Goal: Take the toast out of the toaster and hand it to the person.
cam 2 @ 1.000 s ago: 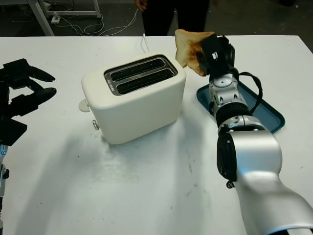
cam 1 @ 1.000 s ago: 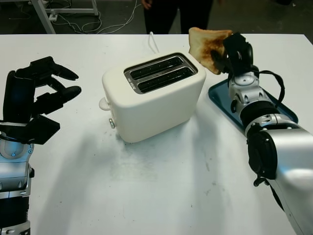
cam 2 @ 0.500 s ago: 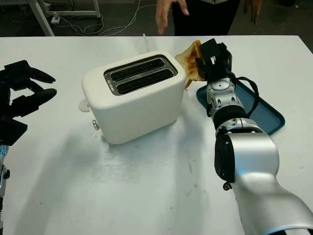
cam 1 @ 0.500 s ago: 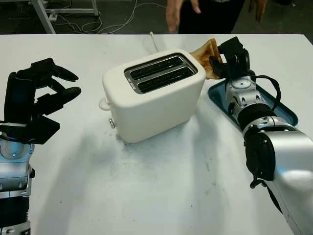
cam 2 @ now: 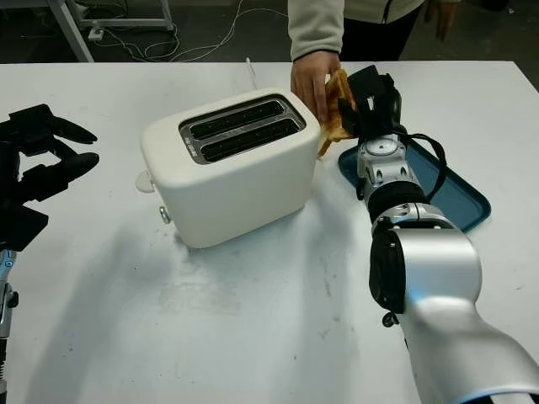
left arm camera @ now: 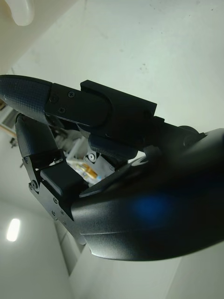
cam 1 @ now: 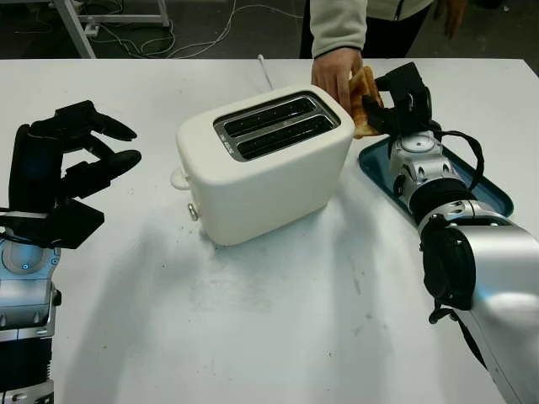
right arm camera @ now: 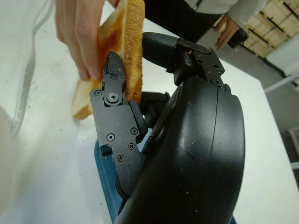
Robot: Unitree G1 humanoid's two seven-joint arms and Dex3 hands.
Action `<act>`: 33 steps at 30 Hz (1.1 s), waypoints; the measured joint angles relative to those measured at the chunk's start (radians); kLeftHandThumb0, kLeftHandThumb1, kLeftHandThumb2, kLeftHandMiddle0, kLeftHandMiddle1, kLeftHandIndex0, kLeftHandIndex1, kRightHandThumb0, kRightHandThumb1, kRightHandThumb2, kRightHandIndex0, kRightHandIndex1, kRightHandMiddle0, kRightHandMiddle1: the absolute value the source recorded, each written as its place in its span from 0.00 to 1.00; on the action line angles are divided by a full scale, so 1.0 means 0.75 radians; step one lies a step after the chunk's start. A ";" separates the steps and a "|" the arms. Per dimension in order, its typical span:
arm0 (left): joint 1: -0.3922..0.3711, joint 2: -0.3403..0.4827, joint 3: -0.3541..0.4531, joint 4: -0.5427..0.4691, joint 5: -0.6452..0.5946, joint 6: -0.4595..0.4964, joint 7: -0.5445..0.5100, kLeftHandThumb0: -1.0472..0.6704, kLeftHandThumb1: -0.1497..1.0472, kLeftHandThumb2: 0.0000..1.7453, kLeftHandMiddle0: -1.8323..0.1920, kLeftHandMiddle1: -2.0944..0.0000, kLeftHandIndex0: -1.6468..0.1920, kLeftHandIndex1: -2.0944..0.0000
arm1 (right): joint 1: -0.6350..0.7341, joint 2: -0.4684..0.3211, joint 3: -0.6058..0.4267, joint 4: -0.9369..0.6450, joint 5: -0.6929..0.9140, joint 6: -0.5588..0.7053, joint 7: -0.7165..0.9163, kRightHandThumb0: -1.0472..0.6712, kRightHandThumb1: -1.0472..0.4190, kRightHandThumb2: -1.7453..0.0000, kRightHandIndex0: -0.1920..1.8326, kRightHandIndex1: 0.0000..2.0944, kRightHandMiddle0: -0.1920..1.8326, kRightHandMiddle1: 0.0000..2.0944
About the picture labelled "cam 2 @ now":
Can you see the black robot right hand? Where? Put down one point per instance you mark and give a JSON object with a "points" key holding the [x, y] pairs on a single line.
{"points": [[379, 124]]}

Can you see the person's left hand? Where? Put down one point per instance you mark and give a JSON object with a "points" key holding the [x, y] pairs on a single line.
{"points": [[444, 17]]}

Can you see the person's right hand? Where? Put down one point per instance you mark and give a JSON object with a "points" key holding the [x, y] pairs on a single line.
{"points": [[311, 80]]}

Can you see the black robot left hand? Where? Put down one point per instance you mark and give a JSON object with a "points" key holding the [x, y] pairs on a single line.
{"points": [[46, 172]]}

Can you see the browned toast slice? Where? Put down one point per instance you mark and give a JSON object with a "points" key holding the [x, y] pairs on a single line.
{"points": [[337, 113]]}

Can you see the white toaster lever knob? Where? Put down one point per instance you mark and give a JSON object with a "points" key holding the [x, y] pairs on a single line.
{"points": [[144, 182]]}

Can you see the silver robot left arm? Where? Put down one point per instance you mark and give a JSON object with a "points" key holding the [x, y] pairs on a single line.
{"points": [[5, 294]]}

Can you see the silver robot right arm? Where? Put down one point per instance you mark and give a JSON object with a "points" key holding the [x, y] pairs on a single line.
{"points": [[438, 261]]}

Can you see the person's grey right sleeve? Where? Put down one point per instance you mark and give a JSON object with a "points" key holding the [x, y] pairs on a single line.
{"points": [[316, 29]]}

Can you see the person in dark trousers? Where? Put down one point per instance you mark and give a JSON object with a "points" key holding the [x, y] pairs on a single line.
{"points": [[375, 29]]}

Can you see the silver toaster dial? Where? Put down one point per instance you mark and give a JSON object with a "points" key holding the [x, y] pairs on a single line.
{"points": [[165, 214]]}

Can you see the cream white two-slot toaster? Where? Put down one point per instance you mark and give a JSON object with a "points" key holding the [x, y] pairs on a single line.
{"points": [[236, 198]]}

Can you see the teal blue plastic tray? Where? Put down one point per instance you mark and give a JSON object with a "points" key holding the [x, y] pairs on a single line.
{"points": [[459, 198]]}

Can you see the white power strip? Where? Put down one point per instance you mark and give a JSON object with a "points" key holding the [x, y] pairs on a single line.
{"points": [[95, 34]]}

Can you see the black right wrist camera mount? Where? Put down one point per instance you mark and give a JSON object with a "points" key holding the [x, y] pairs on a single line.
{"points": [[366, 80]]}

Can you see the white metal table frame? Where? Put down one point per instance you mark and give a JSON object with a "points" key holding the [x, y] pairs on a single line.
{"points": [[80, 38]]}

